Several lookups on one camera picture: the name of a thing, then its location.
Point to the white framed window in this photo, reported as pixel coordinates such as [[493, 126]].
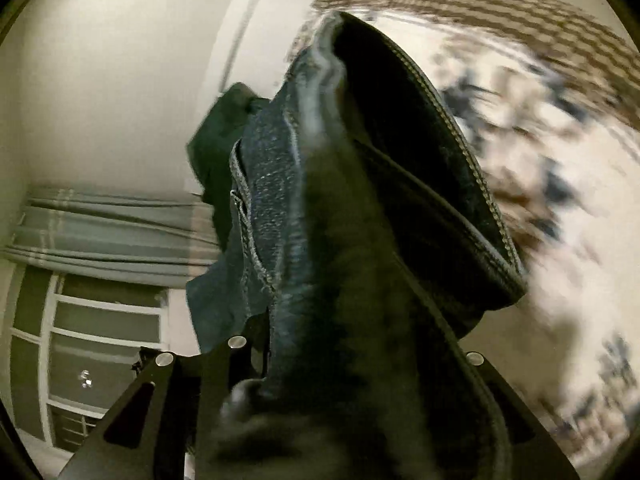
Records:
[[100, 340]]

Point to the green striped curtain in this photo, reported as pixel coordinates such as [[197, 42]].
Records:
[[110, 235]]

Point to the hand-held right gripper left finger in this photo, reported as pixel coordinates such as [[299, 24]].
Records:
[[220, 365]]

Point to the dark blue jeans pants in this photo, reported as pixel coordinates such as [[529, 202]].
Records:
[[350, 260]]

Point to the dark green blanket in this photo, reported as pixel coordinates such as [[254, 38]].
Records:
[[220, 160]]

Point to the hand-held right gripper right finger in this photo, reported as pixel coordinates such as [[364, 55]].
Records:
[[520, 410]]

